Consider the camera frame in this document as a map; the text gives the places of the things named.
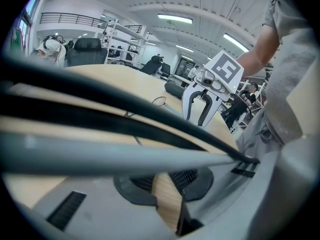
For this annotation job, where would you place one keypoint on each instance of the white shelving rack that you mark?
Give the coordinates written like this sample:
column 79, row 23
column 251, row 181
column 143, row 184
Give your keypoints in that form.
column 125, row 30

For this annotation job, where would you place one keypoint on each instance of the reclined black office chair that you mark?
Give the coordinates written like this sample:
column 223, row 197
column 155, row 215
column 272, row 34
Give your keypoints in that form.
column 151, row 67

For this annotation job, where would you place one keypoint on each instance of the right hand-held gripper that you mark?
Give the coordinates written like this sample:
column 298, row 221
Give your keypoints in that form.
column 225, row 69

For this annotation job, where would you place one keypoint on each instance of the black balcony railing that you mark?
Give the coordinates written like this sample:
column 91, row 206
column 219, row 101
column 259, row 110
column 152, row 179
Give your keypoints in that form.
column 72, row 17

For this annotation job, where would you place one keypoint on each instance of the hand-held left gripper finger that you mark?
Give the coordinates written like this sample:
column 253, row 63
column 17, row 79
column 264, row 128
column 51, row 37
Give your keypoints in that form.
column 100, row 156
column 100, row 199

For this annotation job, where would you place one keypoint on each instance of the green hanging clothes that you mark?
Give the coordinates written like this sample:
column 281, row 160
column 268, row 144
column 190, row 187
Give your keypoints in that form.
column 17, row 40

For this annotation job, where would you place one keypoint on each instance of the person's right forearm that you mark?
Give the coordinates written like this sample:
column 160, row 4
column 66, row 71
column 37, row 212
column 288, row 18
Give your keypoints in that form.
column 257, row 56

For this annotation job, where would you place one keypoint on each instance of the black mesh office chair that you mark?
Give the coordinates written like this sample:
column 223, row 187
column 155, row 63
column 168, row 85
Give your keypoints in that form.
column 86, row 51

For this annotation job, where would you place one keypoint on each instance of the long ceiling lamp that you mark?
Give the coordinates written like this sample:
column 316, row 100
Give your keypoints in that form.
column 236, row 42
column 175, row 19
column 185, row 48

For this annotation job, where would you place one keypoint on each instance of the person's gray shirt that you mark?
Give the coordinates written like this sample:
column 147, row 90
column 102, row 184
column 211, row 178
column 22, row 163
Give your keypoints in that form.
column 285, row 84

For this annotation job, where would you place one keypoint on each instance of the eyeglasses with thin frame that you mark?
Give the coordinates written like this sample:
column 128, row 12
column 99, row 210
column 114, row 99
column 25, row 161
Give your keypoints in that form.
column 159, row 101

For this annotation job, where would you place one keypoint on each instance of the black glasses case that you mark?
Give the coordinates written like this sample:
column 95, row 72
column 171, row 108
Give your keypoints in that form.
column 173, row 89

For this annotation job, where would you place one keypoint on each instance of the black-framed window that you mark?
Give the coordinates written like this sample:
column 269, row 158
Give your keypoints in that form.
column 30, row 6

